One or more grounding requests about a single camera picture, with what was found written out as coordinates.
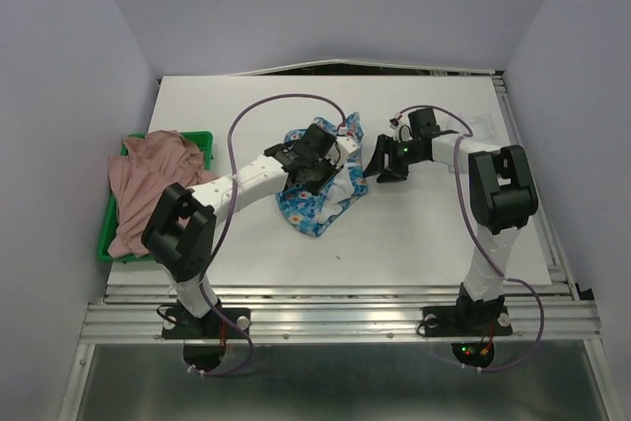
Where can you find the white skirt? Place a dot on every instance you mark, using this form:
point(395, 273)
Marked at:
point(479, 126)

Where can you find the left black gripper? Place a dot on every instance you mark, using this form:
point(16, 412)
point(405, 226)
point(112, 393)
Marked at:
point(316, 187)

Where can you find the blue floral skirt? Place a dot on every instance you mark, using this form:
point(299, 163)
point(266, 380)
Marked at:
point(313, 214)

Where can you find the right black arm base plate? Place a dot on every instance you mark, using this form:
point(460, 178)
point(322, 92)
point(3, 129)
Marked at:
point(448, 321)

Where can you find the aluminium table frame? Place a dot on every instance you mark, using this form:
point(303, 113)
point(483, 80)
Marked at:
point(334, 322)

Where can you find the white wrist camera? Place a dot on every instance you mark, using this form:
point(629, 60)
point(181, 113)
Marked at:
point(343, 148)
point(401, 129)

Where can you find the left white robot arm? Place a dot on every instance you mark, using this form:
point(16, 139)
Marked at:
point(180, 232)

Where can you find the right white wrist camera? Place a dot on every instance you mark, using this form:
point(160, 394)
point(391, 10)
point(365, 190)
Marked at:
point(401, 129)

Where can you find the pink skirt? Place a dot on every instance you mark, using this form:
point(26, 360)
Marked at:
point(158, 179)

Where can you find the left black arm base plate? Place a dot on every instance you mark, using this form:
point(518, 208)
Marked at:
point(179, 324)

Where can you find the green plastic bin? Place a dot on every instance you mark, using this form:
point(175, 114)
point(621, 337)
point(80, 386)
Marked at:
point(111, 248)

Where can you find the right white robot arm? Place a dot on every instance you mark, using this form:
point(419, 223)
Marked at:
point(494, 187)

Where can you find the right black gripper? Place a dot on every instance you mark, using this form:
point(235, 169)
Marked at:
point(377, 164)

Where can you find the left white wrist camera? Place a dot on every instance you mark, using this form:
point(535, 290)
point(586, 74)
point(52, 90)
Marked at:
point(343, 148)

